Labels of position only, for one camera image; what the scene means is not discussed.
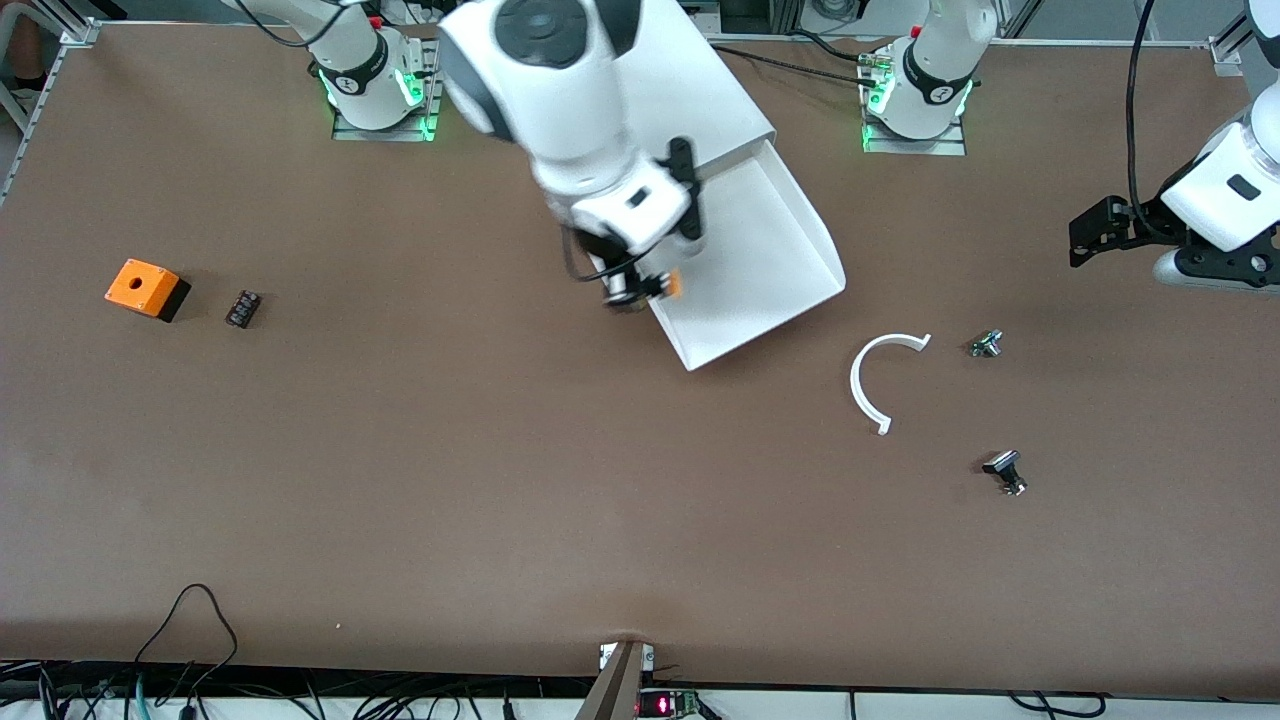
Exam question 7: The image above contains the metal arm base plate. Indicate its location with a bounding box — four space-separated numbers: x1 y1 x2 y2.
330 25 446 143
862 50 968 157

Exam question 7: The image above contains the black cable at arm base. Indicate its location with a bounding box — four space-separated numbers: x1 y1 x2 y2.
712 44 871 81

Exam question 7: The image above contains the aluminium table edge rail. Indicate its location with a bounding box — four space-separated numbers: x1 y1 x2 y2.
0 18 101 206

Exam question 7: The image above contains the small black push button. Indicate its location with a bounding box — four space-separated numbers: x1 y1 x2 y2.
981 449 1029 498

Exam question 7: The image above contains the circuit board with red light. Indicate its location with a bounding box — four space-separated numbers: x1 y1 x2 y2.
635 690 701 719

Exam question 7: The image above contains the thin black looped cable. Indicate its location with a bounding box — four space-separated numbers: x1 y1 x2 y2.
135 584 239 693

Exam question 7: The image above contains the white C-shaped plastic ring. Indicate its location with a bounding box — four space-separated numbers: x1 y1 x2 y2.
849 332 934 437

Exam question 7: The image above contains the orange box with black base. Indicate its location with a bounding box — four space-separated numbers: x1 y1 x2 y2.
104 258 192 324

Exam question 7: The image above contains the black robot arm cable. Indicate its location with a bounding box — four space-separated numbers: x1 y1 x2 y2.
1126 0 1159 241
558 225 641 286

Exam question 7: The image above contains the grey metal bracket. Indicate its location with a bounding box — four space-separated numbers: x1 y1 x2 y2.
575 640 656 720

